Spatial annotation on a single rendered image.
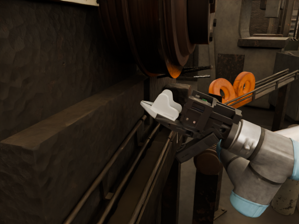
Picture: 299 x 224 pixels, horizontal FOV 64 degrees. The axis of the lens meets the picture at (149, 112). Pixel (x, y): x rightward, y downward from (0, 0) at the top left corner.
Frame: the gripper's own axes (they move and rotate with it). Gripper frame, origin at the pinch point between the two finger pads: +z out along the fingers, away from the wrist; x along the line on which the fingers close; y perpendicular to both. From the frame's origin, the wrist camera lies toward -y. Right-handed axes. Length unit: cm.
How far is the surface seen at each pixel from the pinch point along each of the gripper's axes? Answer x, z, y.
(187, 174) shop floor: -102, -25, -81
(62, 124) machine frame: 20.1, 7.8, 0.3
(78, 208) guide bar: 21.7, 0.9, -13.0
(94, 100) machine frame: 6.7, 9.5, -0.3
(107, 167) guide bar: 10.6, 1.5, -11.7
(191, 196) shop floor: -79, -31, -79
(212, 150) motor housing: -43, -24, -25
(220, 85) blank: -71, -18, -4
